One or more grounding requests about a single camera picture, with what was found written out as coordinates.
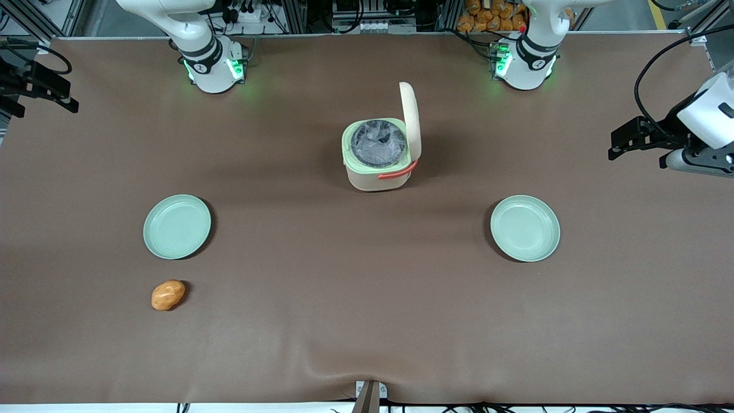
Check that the brown table cover cloth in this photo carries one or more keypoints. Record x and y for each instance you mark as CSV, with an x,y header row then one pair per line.
x,y
367,298

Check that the metal table edge bracket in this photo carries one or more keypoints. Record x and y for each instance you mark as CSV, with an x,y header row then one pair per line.
x,y
367,398

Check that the aluminium frame strut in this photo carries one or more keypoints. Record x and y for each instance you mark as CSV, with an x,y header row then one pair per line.
x,y
34,23

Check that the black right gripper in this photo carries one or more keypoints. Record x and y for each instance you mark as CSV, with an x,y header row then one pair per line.
x,y
17,80

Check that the pale green plate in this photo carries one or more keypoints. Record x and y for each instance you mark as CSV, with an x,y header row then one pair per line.
x,y
176,226
525,228

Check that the white power strip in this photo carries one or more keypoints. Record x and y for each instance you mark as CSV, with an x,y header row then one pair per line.
x,y
249,14

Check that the orange-brown bread roll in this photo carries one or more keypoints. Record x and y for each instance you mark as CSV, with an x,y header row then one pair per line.
x,y
168,295

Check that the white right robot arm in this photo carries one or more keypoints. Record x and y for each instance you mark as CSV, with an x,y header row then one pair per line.
x,y
209,63

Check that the bag of orange bread rolls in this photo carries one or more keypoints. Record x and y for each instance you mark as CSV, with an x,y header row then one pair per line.
x,y
487,14

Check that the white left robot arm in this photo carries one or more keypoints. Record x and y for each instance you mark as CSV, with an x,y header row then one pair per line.
x,y
533,60

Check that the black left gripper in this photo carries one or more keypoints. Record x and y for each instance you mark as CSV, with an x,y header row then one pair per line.
x,y
668,128

